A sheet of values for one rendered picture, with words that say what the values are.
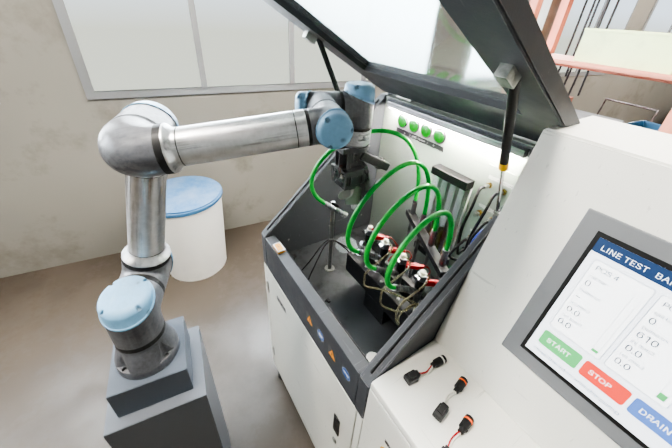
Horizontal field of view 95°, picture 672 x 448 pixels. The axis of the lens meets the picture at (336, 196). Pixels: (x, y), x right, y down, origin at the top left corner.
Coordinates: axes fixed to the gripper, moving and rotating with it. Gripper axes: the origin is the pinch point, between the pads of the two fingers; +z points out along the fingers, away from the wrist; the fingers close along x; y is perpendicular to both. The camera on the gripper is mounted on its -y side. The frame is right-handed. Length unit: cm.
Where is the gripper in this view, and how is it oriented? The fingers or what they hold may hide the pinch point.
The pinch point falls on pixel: (355, 204)
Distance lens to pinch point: 93.4
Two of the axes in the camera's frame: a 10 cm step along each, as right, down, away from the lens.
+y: -8.4, 2.4, -4.9
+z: -0.5, 8.5, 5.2
